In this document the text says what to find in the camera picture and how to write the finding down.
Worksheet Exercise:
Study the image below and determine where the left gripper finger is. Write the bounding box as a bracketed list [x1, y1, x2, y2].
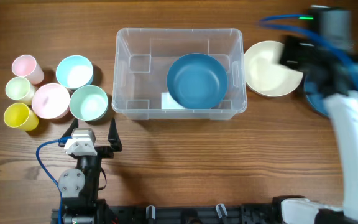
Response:
[108, 118, 121, 147]
[61, 118, 78, 139]

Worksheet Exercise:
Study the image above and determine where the mint green bowl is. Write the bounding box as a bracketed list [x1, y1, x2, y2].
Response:
[69, 85, 109, 121]

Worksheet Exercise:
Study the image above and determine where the pink bowl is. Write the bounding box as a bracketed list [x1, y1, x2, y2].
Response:
[31, 83, 70, 119]

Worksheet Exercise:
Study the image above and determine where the light blue bowl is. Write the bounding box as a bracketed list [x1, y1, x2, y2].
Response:
[55, 55, 94, 90]

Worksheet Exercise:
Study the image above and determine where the cream plate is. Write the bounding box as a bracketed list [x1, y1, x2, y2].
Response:
[244, 40, 303, 97]

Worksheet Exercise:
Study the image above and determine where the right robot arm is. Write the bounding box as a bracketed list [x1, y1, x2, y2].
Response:
[279, 35, 358, 223]

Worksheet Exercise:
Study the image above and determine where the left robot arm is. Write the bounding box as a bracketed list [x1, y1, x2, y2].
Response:
[57, 119, 122, 224]

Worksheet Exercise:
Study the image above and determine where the clear plastic storage container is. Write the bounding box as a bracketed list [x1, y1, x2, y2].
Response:
[112, 28, 247, 120]

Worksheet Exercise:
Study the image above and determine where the yellow cup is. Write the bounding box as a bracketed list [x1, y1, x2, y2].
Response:
[4, 103, 39, 131]

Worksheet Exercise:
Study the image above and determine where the pale green cup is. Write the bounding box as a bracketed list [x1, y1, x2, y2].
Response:
[5, 77, 37, 105]

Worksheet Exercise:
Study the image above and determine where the pink cup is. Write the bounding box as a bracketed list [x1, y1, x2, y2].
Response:
[12, 55, 45, 85]

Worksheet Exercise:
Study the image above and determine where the right blue cable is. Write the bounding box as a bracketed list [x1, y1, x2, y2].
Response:
[257, 13, 358, 147]

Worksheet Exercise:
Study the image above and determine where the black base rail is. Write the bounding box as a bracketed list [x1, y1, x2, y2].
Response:
[61, 203, 282, 224]

